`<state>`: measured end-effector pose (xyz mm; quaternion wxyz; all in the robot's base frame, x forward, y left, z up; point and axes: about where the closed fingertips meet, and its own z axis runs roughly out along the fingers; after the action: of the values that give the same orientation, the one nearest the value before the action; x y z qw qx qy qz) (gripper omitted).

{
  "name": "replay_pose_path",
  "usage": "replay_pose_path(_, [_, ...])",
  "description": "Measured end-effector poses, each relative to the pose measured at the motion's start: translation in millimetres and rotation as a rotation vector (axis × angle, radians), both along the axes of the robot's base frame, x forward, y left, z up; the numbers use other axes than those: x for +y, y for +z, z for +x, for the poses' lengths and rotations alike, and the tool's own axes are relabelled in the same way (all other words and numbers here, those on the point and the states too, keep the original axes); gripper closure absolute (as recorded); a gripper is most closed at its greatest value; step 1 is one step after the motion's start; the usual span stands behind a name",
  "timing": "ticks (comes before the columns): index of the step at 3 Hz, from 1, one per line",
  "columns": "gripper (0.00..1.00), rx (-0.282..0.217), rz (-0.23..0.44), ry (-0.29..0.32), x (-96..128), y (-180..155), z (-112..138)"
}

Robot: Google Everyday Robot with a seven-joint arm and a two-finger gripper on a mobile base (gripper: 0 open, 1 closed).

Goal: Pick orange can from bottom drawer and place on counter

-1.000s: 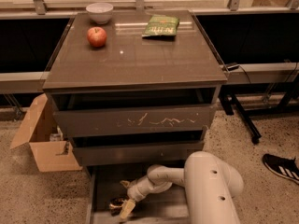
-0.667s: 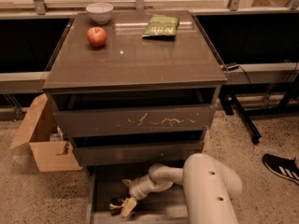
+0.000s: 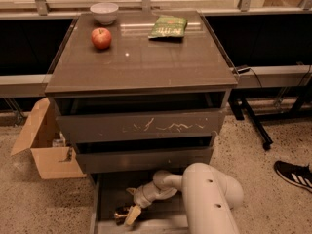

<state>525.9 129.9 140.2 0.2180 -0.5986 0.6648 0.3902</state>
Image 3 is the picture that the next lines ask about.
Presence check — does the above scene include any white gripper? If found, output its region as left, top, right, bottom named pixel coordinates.
left=124, top=181, right=179, bottom=225

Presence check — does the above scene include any orange soda can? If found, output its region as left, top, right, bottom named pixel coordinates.
left=114, top=206, right=130, bottom=225

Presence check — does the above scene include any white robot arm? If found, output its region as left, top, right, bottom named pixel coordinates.
left=125, top=163, right=244, bottom=234

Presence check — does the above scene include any grey bottom drawer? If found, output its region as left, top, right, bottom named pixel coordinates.
left=91, top=168, right=190, bottom=234

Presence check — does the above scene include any grey drawer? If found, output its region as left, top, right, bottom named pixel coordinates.
left=57, top=109, right=225, bottom=143
left=91, top=168, right=190, bottom=234
left=76, top=147, right=213, bottom=174

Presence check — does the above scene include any grey middle drawer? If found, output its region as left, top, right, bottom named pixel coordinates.
left=76, top=147, right=213, bottom=174

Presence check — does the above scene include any grey top drawer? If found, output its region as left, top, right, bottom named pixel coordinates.
left=57, top=109, right=225, bottom=143

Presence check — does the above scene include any grey drawer cabinet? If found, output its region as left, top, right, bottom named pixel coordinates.
left=46, top=11, right=236, bottom=234

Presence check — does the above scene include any open cardboard box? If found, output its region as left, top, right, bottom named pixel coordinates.
left=11, top=97, right=86, bottom=179

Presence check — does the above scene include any red apple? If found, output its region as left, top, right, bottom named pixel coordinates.
left=91, top=27, right=112, bottom=50

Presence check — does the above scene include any black white sneaker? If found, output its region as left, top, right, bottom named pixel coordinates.
left=274, top=161, right=312, bottom=193

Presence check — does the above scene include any small black device on ledge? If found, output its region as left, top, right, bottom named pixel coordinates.
left=235, top=65, right=250, bottom=74

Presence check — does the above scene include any green chip bag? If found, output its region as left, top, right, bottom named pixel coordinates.
left=148, top=15, right=187, bottom=39

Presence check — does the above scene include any white bowl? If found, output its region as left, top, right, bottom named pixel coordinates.
left=90, top=2, right=119, bottom=25

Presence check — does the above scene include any black table leg frame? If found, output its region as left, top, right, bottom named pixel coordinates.
left=228, top=81, right=312, bottom=151

